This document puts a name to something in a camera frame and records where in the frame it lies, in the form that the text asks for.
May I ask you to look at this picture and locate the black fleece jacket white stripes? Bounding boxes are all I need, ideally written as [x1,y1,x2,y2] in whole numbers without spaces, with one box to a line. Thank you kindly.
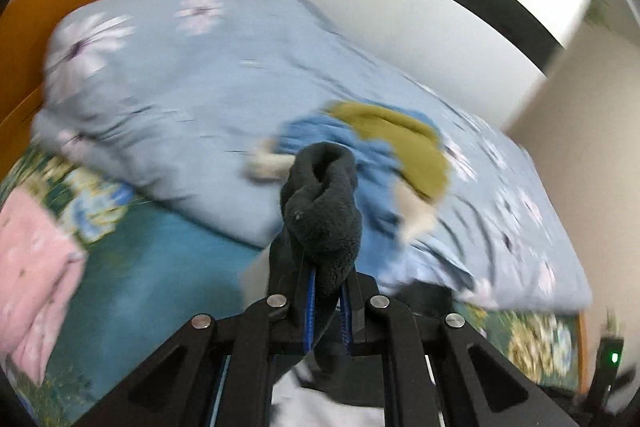
[240,141,452,427]

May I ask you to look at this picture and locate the teal floral bed sheet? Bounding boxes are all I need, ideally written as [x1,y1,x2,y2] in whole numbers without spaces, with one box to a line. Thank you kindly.
[1,146,582,426]

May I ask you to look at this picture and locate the blue garment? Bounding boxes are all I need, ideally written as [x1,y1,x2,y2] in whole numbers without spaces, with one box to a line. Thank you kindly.
[276,104,444,277]

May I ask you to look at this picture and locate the pink floral folded blanket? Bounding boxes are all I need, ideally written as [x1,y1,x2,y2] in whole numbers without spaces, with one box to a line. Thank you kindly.
[1,187,87,386]

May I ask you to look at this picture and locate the olive yellow garment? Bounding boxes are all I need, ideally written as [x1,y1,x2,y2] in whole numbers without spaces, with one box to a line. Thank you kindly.
[326,102,449,200]

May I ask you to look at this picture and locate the light blue floral quilt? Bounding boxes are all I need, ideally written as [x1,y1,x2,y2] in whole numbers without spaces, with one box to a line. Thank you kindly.
[32,0,592,313]

